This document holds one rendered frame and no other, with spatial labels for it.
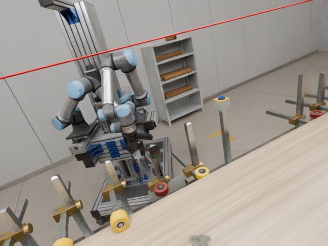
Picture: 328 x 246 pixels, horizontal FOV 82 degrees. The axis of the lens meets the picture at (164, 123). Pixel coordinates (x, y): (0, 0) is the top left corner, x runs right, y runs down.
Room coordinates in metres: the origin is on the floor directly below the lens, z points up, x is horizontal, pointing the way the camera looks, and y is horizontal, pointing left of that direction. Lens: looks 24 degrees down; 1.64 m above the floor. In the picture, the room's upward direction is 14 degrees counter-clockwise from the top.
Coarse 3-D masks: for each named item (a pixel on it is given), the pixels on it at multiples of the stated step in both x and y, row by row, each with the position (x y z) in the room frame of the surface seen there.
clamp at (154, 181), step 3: (165, 174) 0.97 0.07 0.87; (156, 177) 0.96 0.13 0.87; (165, 177) 0.94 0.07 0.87; (168, 177) 0.94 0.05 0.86; (150, 180) 0.95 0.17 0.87; (153, 180) 0.94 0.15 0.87; (156, 180) 0.93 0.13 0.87; (162, 180) 0.92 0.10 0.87; (165, 180) 0.93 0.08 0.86; (168, 180) 0.93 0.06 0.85; (147, 183) 0.93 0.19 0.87; (153, 183) 0.91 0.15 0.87; (156, 183) 0.91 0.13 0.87; (150, 186) 0.90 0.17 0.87; (153, 186) 0.90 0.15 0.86; (150, 189) 0.90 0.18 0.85; (153, 189) 0.90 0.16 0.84
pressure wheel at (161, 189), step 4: (156, 184) 0.85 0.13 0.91; (160, 184) 0.85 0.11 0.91; (164, 184) 0.84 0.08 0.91; (156, 188) 0.82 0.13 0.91; (160, 188) 0.82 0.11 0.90; (164, 188) 0.81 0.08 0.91; (156, 192) 0.80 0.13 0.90; (160, 192) 0.79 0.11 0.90; (164, 192) 0.79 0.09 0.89; (160, 196) 0.79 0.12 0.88
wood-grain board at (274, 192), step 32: (320, 128) 1.00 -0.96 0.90; (256, 160) 0.85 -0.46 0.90; (288, 160) 0.79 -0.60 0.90; (320, 160) 0.74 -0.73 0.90; (192, 192) 0.74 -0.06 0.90; (224, 192) 0.69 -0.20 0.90; (256, 192) 0.64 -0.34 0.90; (288, 192) 0.60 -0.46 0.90; (320, 192) 0.56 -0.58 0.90; (160, 224) 0.60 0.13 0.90; (192, 224) 0.56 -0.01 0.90; (224, 224) 0.53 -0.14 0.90; (256, 224) 0.50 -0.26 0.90; (288, 224) 0.47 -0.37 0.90; (320, 224) 0.44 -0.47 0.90
